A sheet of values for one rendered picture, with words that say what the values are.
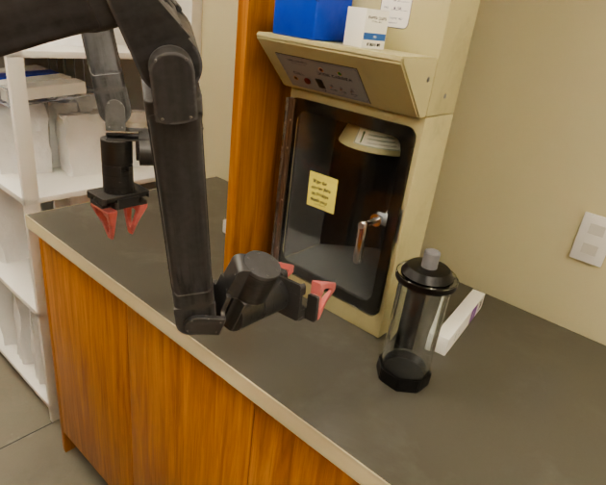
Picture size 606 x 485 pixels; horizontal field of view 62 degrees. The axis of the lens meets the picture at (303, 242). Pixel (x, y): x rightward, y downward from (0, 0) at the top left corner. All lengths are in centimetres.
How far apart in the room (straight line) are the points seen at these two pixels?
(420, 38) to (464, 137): 49
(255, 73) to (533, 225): 75
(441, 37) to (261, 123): 43
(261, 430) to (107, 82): 71
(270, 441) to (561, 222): 82
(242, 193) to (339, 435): 57
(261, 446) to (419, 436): 33
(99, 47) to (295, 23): 35
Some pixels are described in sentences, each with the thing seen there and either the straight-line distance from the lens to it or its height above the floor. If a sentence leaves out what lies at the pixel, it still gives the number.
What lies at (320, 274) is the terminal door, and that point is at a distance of 113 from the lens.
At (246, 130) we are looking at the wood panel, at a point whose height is 131.
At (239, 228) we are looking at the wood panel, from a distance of 118.
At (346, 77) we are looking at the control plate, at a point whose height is 146.
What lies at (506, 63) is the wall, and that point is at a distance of 134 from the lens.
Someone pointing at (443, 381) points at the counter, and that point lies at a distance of 105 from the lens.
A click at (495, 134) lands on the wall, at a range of 135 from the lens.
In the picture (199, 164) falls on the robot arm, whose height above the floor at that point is 139.
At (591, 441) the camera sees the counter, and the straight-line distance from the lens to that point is 106.
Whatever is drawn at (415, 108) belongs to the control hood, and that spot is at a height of 143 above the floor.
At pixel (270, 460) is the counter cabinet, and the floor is 76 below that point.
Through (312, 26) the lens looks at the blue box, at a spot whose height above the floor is 153.
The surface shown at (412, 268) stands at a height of 118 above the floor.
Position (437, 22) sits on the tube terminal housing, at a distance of 93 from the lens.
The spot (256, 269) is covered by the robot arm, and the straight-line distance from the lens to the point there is 71.
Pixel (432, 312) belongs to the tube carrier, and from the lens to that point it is 89.
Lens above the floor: 156
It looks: 25 degrees down
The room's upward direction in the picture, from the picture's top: 7 degrees clockwise
